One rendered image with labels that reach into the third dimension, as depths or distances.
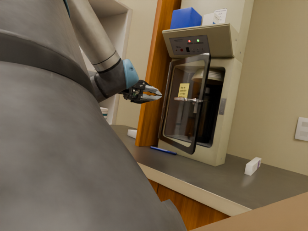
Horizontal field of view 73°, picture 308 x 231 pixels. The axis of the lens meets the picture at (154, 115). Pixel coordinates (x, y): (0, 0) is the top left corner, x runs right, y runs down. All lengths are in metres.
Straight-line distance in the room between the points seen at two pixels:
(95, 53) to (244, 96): 1.01
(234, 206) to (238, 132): 0.78
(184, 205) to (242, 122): 0.76
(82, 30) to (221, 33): 0.56
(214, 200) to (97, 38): 0.53
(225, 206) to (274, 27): 1.07
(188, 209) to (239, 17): 0.78
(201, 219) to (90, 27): 0.62
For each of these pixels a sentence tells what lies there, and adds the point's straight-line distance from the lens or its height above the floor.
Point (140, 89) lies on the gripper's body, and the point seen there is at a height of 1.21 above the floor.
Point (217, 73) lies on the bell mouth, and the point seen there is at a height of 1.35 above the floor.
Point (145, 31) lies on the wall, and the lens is 1.93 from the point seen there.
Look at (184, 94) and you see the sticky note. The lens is 0.92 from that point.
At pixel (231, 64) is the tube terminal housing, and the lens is 0.96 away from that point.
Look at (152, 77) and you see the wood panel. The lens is 1.08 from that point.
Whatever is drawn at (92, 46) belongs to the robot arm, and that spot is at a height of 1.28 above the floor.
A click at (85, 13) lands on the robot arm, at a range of 0.54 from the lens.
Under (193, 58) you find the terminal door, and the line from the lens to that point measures 0.92.
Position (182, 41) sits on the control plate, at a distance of 1.01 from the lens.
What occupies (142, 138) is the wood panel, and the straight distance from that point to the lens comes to 1.08.
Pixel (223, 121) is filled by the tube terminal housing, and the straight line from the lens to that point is 0.94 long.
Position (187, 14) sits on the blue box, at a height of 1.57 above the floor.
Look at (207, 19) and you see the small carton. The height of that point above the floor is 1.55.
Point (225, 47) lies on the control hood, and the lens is 0.94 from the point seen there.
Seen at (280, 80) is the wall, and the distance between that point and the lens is 1.35.
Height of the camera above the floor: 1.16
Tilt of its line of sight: 3 degrees down
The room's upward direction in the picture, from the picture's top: 9 degrees clockwise
